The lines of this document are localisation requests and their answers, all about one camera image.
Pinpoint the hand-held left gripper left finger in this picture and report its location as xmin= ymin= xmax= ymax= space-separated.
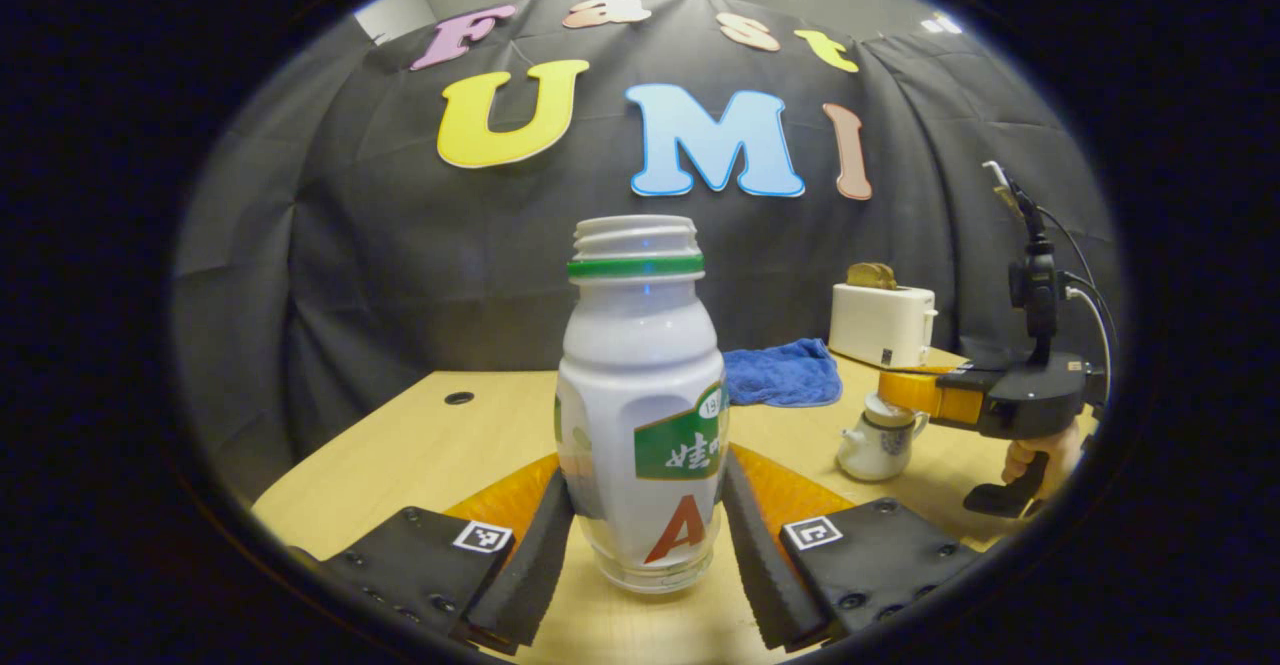
xmin=318 ymin=451 xmax=577 ymax=658

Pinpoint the white teacup lid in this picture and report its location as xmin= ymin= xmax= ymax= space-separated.
xmin=863 ymin=392 xmax=916 ymax=428

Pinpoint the black backdrop cloth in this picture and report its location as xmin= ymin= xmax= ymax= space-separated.
xmin=170 ymin=0 xmax=1121 ymax=506

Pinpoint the white green-label water bottle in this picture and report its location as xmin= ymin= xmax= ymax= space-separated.
xmin=555 ymin=214 xmax=729 ymax=595

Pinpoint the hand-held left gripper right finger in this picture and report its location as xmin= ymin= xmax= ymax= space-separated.
xmin=722 ymin=443 xmax=986 ymax=652

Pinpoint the blue towel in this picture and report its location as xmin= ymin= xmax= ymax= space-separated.
xmin=722 ymin=337 xmax=844 ymax=408

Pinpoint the white toaster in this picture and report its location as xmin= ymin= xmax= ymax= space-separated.
xmin=828 ymin=282 xmax=939 ymax=369

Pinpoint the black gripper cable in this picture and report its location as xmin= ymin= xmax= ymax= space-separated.
xmin=1036 ymin=203 xmax=1119 ymax=396

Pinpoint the white blue-patterned teacup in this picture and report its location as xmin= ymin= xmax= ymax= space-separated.
xmin=837 ymin=415 xmax=931 ymax=483

